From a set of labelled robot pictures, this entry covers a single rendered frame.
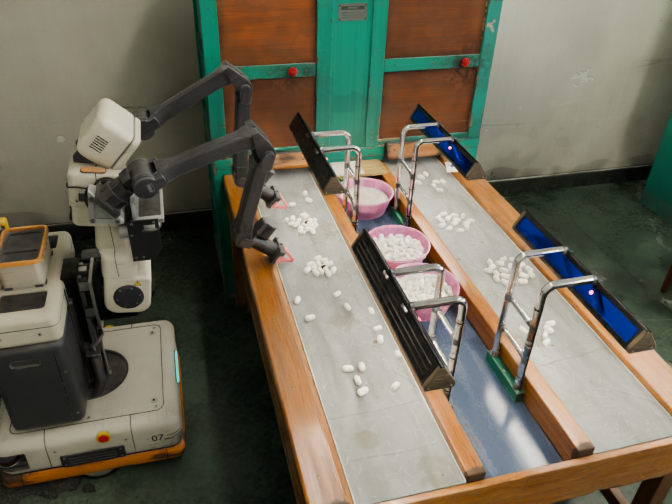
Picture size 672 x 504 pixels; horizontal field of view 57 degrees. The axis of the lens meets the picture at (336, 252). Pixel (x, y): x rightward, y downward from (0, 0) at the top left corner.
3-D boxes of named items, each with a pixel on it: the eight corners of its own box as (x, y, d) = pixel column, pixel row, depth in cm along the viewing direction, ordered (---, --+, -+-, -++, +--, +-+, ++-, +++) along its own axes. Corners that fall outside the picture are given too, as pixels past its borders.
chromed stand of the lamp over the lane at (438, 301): (392, 427, 183) (406, 310, 158) (371, 379, 199) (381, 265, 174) (451, 415, 187) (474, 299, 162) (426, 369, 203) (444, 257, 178)
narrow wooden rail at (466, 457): (461, 501, 165) (468, 476, 159) (309, 186, 309) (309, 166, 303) (480, 497, 167) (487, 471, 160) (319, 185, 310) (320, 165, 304)
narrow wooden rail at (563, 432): (568, 476, 173) (578, 451, 167) (371, 180, 317) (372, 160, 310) (585, 472, 174) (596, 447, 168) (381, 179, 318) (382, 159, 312)
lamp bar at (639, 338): (628, 355, 158) (637, 333, 154) (510, 228, 208) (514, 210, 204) (655, 350, 160) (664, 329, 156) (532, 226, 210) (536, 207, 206)
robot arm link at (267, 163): (251, 133, 199) (262, 153, 193) (267, 133, 202) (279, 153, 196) (227, 231, 227) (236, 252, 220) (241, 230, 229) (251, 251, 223)
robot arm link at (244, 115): (232, 74, 226) (238, 86, 218) (248, 74, 228) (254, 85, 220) (230, 176, 251) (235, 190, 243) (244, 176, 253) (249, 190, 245)
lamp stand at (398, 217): (405, 237, 269) (415, 142, 244) (390, 214, 285) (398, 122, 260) (445, 232, 274) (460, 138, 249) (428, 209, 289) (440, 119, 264)
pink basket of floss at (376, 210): (374, 229, 273) (375, 211, 268) (323, 212, 285) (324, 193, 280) (402, 205, 292) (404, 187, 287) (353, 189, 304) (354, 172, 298)
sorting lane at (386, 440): (355, 512, 155) (355, 507, 153) (248, 180, 299) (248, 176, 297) (465, 487, 162) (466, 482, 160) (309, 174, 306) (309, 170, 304)
